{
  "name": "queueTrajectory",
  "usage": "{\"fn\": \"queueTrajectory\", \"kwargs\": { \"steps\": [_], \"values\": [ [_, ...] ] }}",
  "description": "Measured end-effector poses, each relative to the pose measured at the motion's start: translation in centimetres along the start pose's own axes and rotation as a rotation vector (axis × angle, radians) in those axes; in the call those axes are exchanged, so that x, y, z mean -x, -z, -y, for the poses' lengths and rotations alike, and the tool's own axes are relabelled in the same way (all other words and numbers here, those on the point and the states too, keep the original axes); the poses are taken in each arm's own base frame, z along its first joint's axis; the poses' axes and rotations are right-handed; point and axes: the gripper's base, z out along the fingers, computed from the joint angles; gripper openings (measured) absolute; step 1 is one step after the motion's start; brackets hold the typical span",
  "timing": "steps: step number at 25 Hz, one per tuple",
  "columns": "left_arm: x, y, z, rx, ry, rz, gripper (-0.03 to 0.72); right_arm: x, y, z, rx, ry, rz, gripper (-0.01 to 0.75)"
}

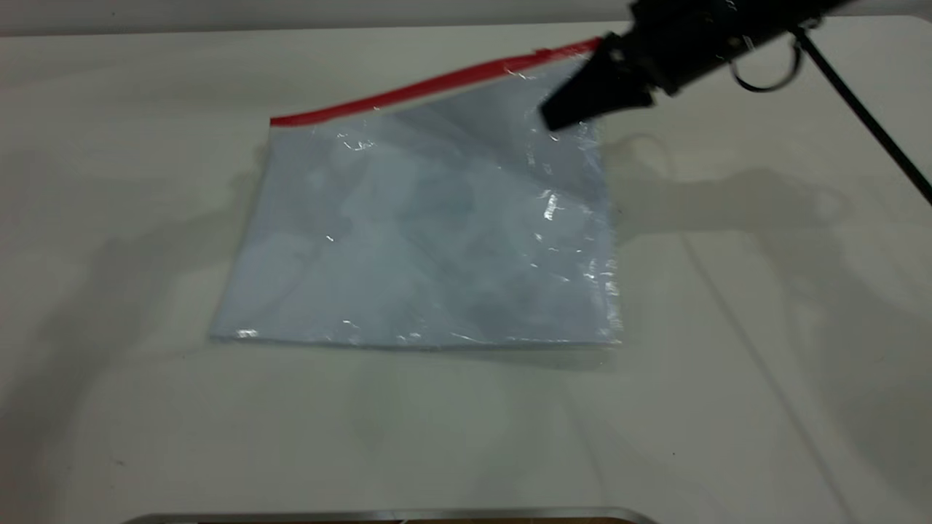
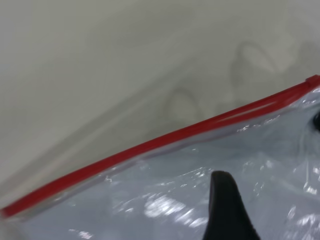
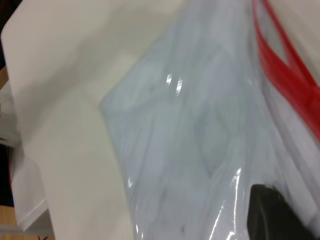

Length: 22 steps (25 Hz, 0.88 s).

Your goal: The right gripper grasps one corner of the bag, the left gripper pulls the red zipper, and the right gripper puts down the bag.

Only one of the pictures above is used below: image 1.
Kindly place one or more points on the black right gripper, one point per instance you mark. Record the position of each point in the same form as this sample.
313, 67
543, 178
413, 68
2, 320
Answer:
677, 44

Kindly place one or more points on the clear zipper bag red strip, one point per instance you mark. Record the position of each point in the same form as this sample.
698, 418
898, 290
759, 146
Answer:
422, 240

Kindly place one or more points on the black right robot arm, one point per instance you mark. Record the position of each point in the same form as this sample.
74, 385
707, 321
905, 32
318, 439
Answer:
786, 18

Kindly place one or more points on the silver metal frame bar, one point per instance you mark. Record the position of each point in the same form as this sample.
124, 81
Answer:
393, 515

